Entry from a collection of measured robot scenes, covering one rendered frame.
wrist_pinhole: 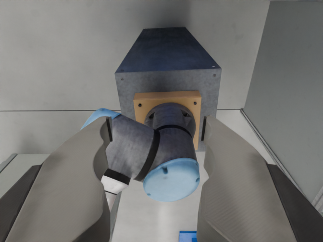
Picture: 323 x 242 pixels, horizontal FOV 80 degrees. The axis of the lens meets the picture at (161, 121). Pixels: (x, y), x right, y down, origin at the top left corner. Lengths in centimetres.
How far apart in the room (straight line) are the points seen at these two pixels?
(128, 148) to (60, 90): 154
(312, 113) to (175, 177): 88
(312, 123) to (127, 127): 94
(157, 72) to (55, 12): 124
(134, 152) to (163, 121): 15
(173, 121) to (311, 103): 80
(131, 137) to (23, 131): 197
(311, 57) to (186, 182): 94
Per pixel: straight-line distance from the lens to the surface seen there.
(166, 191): 41
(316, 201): 118
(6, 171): 237
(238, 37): 165
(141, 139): 37
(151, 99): 54
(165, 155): 38
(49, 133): 217
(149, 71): 56
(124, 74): 57
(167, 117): 49
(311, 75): 117
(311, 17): 125
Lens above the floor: 153
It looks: 58 degrees down
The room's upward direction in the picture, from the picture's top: 180 degrees counter-clockwise
